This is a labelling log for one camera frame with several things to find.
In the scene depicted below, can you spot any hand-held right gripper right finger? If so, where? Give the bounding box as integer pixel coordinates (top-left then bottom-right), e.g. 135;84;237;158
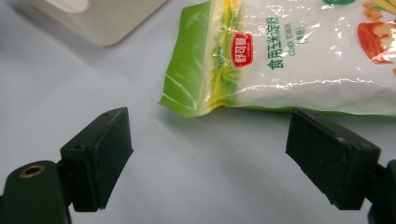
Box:
285;107;396;224

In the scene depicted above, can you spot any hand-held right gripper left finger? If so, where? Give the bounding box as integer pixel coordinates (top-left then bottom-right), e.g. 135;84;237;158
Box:
0;106;134;224

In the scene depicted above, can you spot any green and white starch bag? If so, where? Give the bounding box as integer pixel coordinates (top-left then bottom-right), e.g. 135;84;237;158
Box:
158;0;396;119

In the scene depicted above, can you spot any white plastic container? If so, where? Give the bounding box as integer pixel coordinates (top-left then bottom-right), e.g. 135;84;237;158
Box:
27;0;169;47

